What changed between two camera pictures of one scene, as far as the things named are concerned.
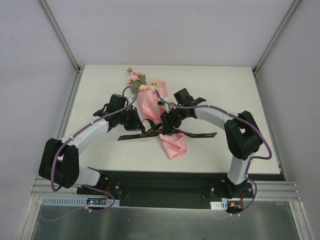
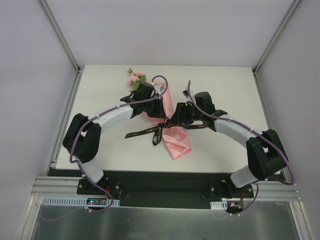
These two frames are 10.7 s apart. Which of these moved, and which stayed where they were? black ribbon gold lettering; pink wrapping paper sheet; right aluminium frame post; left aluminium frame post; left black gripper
Moved: pink wrapping paper sheet; left black gripper; black ribbon gold lettering
Stayed: right aluminium frame post; left aluminium frame post
